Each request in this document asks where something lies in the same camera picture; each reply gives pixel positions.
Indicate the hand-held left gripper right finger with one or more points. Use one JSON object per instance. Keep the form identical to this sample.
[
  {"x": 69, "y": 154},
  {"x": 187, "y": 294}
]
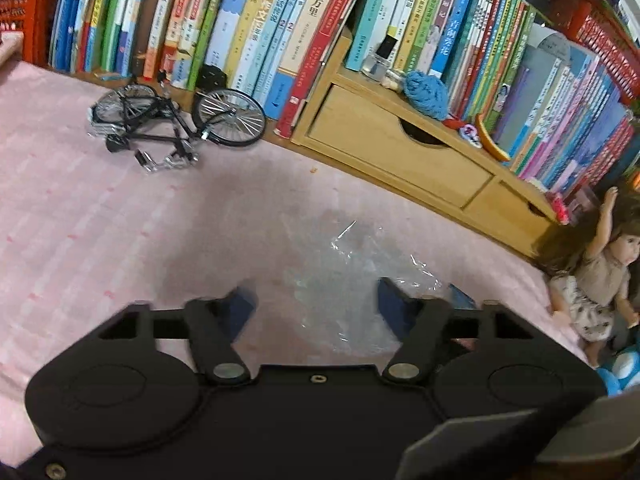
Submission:
[{"x": 395, "y": 310}]

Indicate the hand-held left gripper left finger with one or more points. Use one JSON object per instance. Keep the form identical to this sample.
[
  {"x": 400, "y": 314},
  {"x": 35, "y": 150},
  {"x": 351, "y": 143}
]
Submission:
[{"x": 242, "y": 310}]

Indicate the clear plastic bag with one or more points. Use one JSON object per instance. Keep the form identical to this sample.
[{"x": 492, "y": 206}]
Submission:
[{"x": 345, "y": 280}]

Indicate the long row of paperback books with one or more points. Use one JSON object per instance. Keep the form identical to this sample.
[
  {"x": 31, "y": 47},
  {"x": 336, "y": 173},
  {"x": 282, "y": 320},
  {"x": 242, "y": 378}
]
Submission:
[{"x": 475, "y": 50}]

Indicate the row of tall children's books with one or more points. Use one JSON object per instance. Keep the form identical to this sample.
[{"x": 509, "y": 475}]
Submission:
[{"x": 210, "y": 20}]

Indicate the small blue item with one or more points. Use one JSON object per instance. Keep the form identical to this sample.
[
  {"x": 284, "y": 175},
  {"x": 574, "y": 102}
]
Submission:
[{"x": 460, "y": 297}]

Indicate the wooden drawer organizer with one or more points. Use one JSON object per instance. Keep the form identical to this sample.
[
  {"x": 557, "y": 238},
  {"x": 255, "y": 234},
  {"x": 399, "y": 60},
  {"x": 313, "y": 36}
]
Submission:
[{"x": 400, "y": 150}]

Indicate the pink crochet flower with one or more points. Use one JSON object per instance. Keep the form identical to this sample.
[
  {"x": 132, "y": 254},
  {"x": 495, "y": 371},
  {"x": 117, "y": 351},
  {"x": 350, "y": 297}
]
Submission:
[{"x": 559, "y": 207}]

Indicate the orange banana-shaped toy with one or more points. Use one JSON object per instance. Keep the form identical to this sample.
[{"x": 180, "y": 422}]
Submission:
[{"x": 492, "y": 142}]

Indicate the red knot ornament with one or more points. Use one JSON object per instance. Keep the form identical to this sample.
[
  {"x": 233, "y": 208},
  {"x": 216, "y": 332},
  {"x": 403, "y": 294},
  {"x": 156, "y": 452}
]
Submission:
[{"x": 462, "y": 127}]

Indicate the black toy bicycle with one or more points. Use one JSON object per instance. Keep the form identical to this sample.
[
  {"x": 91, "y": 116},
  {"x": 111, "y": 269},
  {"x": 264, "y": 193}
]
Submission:
[{"x": 165, "y": 120}]

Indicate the brown-haired doll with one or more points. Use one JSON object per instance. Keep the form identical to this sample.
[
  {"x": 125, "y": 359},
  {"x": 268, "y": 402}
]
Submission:
[{"x": 600, "y": 280}]

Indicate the blue yarn ball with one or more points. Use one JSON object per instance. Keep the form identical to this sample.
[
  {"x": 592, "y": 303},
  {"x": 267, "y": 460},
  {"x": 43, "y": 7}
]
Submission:
[{"x": 425, "y": 94}]

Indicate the blue plush toy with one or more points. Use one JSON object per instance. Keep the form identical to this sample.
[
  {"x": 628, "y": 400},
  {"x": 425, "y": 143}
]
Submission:
[{"x": 622, "y": 372}]

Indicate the clear nail polish bottle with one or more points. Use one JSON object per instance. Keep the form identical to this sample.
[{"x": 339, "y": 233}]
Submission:
[{"x": 377, "y": 62}]

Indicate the red plastic basket right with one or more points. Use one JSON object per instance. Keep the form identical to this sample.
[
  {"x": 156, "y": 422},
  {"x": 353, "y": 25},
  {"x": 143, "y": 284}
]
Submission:
[{"x": 600, "y": 35}]

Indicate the red plastic crate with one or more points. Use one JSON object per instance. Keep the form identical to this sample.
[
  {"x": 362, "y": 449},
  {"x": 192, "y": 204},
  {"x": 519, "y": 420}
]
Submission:
[{"x": 25, "y": 10}]

